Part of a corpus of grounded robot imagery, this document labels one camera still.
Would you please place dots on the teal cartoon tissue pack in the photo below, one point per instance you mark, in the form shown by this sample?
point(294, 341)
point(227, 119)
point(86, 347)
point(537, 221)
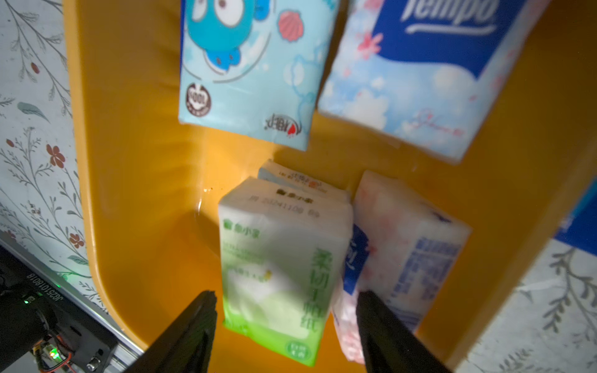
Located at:
point(254, 67)

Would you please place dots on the yellow storage box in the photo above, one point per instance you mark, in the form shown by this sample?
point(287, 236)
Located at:
point(151, 186)

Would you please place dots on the light blue tissue pack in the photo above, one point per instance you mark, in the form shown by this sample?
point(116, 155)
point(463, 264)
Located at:
point(281, 175)

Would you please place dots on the pink blue Tempo tissue pack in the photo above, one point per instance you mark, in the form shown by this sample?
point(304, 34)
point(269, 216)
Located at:
point(426, 72)

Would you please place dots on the green tissue pack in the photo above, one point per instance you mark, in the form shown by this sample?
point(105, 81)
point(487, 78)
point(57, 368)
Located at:
point(282, 254)

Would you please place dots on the pink floral tissue pack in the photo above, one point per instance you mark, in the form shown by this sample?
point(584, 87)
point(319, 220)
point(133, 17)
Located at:
point(402, 249)

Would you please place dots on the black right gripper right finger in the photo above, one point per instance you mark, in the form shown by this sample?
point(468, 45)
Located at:
point(388, 346)

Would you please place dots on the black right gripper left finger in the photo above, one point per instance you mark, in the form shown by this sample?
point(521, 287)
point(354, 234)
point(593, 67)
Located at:
point(185, 346)

